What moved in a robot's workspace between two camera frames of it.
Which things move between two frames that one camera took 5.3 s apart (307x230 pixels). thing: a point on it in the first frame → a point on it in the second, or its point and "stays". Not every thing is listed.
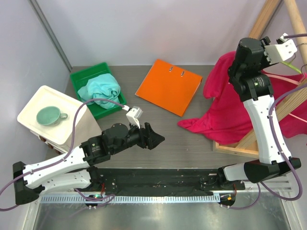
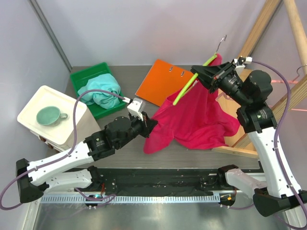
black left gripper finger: [154, 138] → [152, 123]
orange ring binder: [170, 88] stays
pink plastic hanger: [290, 81] → [288, 81]
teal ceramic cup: [50, 115] stays
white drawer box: [50, 116] stays
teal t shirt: [105, 86] stays
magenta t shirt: [229, 122] → [200, 120]
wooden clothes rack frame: [249, 147] stays
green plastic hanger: [289, 64] → [195, 74]
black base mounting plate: [159, 180] stays
